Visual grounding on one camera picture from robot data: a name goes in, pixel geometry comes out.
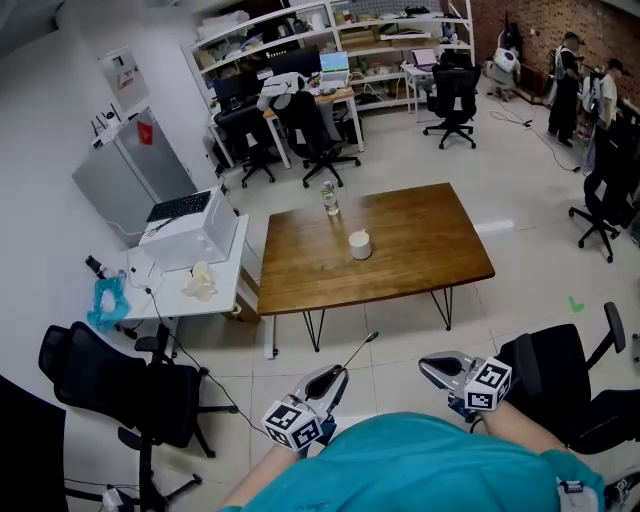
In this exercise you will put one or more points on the person's left forearm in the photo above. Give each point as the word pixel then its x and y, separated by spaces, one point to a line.
pixel 260 475

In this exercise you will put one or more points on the black armrest office chair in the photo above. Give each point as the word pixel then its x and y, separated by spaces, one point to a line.
pixel 560 380

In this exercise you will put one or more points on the grey wall panel box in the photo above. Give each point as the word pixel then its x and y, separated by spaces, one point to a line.
pixel 124 77

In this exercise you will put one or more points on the brown wooden table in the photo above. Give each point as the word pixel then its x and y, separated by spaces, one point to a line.
pixel 380 245

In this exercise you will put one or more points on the white box appliance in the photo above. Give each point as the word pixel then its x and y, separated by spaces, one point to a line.
pixel 195 240

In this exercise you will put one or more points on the white round machine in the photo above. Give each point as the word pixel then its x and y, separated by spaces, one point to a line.
pixel 504 65

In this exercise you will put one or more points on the white round container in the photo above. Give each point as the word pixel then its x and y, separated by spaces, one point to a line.
pixel 360 246

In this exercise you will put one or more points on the clear plastic water bottle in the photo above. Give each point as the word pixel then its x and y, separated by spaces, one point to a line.
pixel 330 200

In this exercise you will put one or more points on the white shelving unit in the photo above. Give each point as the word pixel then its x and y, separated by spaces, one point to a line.
pixel 350 35

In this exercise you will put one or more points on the black panel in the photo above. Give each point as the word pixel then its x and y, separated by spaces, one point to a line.
pixel 30 450

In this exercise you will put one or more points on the small white desk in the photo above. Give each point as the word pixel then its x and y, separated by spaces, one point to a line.
pixel 412 75

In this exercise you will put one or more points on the small white flat device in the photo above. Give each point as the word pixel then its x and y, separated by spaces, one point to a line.
pixel 142 267

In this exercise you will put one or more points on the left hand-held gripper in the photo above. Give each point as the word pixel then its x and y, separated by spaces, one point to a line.
pixel 292 425

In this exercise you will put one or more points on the black computer monitor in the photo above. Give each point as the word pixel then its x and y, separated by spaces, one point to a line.
pixel 235 87
pixel 296 61

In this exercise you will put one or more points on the grey metal cabinet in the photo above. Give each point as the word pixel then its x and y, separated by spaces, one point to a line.
pixel 135 185

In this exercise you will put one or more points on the pink open laptop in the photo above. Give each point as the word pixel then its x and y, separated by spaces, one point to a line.
pixel 425 58

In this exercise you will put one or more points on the person's right forearm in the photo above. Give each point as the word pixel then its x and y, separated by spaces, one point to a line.
pixel 525 425

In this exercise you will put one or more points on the white side desk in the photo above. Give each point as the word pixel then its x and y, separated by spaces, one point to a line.
pixel 175 295

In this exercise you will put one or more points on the red sticker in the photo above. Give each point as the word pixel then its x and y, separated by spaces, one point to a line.
pixel 145 133

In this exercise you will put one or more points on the wood top office desk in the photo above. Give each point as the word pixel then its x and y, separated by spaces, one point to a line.
pixel 342 95

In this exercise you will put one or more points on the silver open laptop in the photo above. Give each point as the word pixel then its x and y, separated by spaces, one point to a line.
pixel 334 65

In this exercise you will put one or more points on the black keyboard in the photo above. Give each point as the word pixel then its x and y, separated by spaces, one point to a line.
pixel 180 205

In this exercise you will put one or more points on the person's teal shirt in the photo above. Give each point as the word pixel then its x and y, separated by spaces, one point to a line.
pixel 410 470

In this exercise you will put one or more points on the white jacket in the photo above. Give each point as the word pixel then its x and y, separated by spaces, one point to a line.
pixel 280 87

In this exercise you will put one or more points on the thin black rod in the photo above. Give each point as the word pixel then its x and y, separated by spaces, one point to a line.
pixel 361 350

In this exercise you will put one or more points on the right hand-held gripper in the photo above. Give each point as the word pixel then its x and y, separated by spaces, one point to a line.
pixel 489 385

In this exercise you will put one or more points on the white badge device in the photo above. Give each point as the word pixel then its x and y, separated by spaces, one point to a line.
pixel 575 492

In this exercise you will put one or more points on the white router with antennas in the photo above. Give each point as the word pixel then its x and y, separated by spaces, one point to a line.
pixel 106 129

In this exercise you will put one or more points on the black mesh office chair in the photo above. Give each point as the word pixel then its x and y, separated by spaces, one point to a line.
pixel 130 385

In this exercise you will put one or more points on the blue plastic bag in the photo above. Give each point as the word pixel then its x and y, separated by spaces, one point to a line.
pixel 107 302

